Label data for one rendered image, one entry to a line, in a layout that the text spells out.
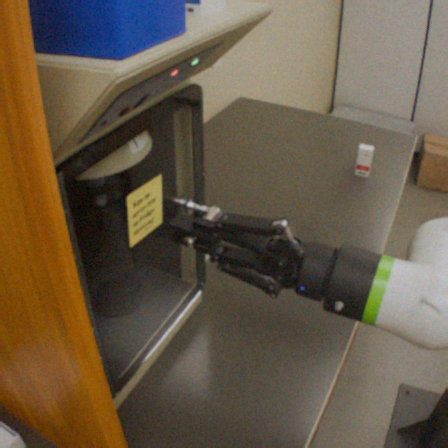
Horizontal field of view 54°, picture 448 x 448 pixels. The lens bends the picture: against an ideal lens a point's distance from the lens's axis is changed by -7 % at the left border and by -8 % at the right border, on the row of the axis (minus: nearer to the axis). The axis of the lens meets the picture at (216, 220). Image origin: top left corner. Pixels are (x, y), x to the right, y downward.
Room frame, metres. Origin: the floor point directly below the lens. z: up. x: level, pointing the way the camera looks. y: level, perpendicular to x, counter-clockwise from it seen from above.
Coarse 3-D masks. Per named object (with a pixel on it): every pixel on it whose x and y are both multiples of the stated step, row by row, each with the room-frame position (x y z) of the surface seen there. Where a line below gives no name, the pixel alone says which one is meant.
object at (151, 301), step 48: (192, 96) 0.63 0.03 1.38; (96, 144) 0.45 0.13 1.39; (144, 144) 0.52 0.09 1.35; (192, 144) 0.62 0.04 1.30; (96, 192) 0.44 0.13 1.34; (192, 192) 0.62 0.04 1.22; (96, 240) 0.43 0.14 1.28; (144, 240) 0.50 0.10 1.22; (96, 288) 0.41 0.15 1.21; (144, 288) 0.49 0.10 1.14; (192, 288) 0.61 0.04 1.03; (144, 336) 0.48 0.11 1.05
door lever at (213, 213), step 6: (192, 198) 0.61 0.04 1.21; (192, 204) 0.61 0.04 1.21; (198, 204) 0.61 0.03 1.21; (192, 210) 0.61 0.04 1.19; (198, 210) 0.60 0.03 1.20; (204, 210) 0.59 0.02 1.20; (210, 210) 0.59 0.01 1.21; (216, 210) 0.59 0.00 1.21; (204, 216) 0.57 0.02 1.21; (210, 216) 0.57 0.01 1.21; (216, 216) 0.58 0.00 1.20; (186, 240) 0.52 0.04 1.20; (192, 240) 0.52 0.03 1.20; (198, 240) 0.53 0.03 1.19; (186, 246) 0.52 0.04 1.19; (192, 246) 0.52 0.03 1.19
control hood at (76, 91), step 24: (192, 24) 0.48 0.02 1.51; (216, 24) 0.48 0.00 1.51; (240, 24) 0.53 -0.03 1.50; (168, 48) 0.40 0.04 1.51; (192, 48) 0.44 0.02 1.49; (48, 72) 0.36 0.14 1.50; (72, 72) 0.35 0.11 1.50; (96, 72) 0.34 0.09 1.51; (120, 72) 0.33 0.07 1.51; (144, 72) 0.37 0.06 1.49; (192, 72) 0.57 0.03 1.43; (48, 96) 0.36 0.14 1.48; (72, 96) 0.35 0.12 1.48; (96, 96) 0.34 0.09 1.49; (48, 120) 0.37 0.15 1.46; (72, 120) 0.35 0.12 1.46; (96, 120) 0.38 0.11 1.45; (72, 144) 0.38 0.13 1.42
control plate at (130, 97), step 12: (216, 48) 0.53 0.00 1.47; (192, 60) 0.49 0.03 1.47; (168, 72) 0.45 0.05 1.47; (180, 72) 0.50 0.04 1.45; (144, 84) 0.41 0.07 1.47; (156, 84) 0.45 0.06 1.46; (120, 96) 0.37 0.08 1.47; (132, 96) 0.41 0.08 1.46; (156, 96) 0.51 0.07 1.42; (108, 108) 0.38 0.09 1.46; (120, 108) 0.41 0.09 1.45; (108, 120) 0.42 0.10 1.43; (96, 132) 0.41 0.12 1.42
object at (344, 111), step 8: (336, 112) 3.11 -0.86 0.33; (344, 112) 3.12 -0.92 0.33; (352, 112) 3.13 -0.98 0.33; (360, 112) 3.13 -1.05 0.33; (368, 112) 3.14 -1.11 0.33; (376, 112) 3.14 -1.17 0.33; (360, 120) 2.99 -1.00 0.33; (368, 120) 2.99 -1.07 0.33; (376, 120) 3.00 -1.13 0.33; (384, 120) 3.01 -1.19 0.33; (392, 120) 3.01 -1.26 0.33; (400, 120) 3.02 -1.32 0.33; (408, 120) 3.02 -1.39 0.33; (392, 128) 2.88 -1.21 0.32; (400, 128) 2.88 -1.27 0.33; (408, 128) 2.89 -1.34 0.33
